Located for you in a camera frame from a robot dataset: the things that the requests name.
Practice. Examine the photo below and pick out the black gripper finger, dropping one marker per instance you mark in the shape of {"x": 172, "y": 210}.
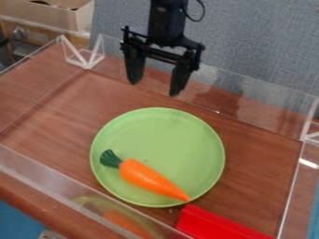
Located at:
{"x": 134, "y": 62}
{"x": 181, "y": 75}

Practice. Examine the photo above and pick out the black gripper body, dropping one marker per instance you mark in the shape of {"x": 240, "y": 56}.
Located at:
{"x": 181, "y": 49}

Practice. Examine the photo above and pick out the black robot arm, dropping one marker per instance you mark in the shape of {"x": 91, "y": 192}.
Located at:
{"x": 168, "y": 20}

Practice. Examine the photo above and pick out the green plate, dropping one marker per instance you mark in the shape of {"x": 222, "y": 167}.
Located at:
{"x": 172, "y": 141}

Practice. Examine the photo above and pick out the orange toy carrot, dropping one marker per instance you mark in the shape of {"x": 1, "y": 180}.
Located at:
{"x": 143, "y": 176}

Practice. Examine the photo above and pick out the cardboard box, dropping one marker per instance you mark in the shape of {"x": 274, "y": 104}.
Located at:
{"x": 66, "y": 14}

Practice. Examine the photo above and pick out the wooden shelf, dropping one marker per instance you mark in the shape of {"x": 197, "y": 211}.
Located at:
{"x": 39, "y": 34}

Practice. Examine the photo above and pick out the red plastic block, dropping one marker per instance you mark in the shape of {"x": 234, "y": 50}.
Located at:
{"x": 205, "y": 225}

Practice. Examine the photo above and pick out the clear acrylic corner bracket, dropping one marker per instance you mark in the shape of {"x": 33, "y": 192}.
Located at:
{"x": 86, "y": 58}

